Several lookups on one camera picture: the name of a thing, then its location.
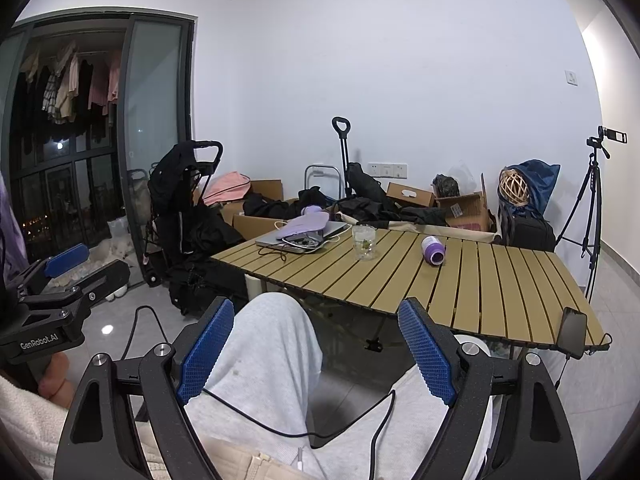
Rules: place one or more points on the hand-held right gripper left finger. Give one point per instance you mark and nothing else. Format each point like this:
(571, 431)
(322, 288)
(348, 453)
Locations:
(207, 350)

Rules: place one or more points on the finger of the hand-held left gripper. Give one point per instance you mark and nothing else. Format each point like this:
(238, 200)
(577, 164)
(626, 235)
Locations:
(67, 259)
(107, 280)

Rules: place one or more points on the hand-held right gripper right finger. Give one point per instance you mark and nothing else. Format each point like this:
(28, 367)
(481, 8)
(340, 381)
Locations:
(425, 350)

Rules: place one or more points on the person's left forearm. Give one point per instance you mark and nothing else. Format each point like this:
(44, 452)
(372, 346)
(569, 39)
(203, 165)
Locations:
(22, 430)

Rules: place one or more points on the person's left hand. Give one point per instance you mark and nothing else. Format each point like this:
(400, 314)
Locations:
(55, 380)

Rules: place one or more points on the white fluffy rug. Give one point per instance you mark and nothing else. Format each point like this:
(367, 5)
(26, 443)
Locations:
(117, 252)

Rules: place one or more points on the person's left leg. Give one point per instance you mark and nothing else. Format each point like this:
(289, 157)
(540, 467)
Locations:
(260, 360)

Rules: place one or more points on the person's leg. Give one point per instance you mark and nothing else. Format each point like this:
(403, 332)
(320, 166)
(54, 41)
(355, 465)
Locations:
(260, 360)
(415, 430)

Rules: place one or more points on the purple cloth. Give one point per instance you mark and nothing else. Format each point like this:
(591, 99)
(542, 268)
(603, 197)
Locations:
(11, 230)

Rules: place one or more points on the slatted folding table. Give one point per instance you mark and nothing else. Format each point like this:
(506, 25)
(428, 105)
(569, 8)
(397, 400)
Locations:
(450, 290)

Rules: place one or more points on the person's legs in grey trousers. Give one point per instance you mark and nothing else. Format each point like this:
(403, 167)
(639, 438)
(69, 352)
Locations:
(250, 412)

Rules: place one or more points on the person's right leg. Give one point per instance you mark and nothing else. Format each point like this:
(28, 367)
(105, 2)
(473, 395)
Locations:
(415, 430)

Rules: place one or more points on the black stroller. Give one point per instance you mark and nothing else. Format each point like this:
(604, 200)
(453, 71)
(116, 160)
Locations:
(180, 195)

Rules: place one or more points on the beige jacket hem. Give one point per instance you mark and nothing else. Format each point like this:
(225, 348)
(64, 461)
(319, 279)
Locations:
(225, 462)

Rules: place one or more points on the clear glass cup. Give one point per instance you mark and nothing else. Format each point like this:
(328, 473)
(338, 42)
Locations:
(363, 246)

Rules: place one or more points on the silver laptop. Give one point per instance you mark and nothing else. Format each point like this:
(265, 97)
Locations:
(270, 242)

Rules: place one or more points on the open cardboard box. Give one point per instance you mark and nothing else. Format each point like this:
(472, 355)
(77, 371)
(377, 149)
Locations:
(255, 225)

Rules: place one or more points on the large cardboard box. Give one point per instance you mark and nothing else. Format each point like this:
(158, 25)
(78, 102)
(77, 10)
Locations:
(470, 212)

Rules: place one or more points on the pile of black clothes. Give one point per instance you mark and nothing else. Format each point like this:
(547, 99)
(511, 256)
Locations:
(380, 210)

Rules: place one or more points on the black smartphone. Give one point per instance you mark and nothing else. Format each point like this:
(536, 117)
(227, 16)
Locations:
(571, 332)

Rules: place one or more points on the pink garment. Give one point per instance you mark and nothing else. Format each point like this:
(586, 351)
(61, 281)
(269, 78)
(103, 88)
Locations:
(227, 187)

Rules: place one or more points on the small cardboard box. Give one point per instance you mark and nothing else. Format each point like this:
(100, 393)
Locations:
(407, 196)

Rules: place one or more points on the black bag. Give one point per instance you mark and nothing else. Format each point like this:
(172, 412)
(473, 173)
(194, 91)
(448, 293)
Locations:
(532, 232)

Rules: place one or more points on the purple cloth pouch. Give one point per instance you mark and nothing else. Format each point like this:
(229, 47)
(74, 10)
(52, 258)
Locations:
(305, 222)

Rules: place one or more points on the dark grey bundle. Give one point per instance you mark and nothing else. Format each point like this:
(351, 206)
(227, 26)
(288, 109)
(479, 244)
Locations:
(446, 186)

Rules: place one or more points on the sliding glass door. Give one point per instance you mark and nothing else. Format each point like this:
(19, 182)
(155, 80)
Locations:
(152, 110)

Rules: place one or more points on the row of hanging clothes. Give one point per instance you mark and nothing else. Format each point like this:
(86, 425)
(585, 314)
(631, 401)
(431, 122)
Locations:
(65, 85)

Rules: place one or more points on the wicker ball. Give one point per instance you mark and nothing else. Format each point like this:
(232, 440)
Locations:
(514, 186)

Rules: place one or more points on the blue jacket on suitcase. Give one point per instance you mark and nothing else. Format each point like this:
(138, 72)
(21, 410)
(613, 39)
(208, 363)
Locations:
(542, 185)

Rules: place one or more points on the black tripod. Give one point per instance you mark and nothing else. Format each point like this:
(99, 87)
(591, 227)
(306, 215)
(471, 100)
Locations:
(590, 200)

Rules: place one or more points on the white wall outlets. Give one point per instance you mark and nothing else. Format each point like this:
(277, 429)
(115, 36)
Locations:
(387, 170)

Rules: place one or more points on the white metal frame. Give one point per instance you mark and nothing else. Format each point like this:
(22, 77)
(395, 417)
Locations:
(320, 172)

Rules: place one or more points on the white wall switch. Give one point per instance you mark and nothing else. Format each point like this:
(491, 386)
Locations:
(572, 77)

